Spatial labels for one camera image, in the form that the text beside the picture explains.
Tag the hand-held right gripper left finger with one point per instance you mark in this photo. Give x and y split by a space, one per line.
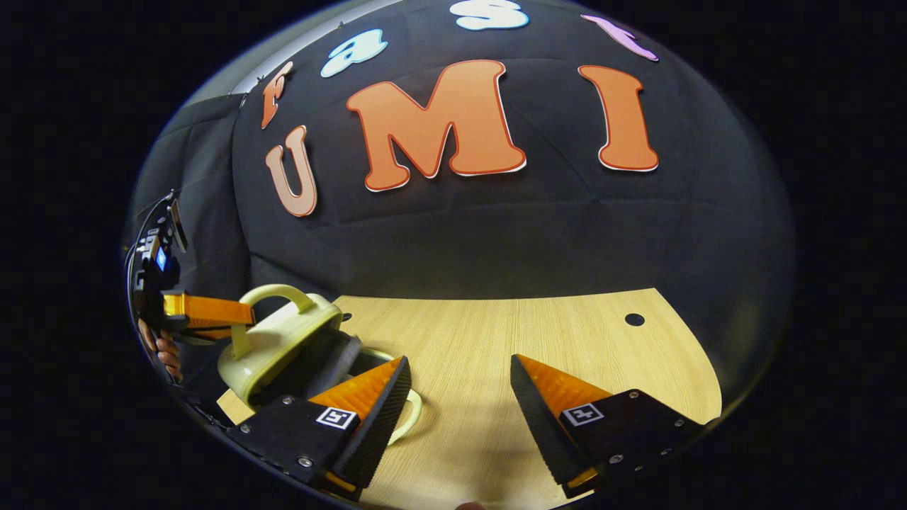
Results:
382 425

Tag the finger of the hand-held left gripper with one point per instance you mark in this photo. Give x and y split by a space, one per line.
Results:
205 335
209 313

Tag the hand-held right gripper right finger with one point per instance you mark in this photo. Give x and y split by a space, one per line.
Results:
538 432

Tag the pale yellow small suitcase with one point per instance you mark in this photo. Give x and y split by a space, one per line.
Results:
283 340

